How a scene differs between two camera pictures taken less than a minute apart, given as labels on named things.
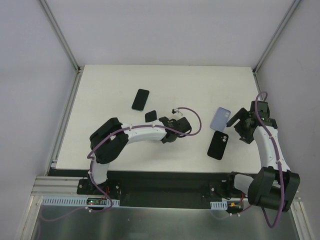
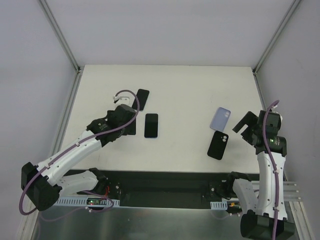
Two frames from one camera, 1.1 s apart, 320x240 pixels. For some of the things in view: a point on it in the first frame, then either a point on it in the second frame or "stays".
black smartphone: (140, 101) stays
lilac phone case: (219, 122) stays
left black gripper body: (182, 124) -> (131, 122)
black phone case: (217, 145) stays
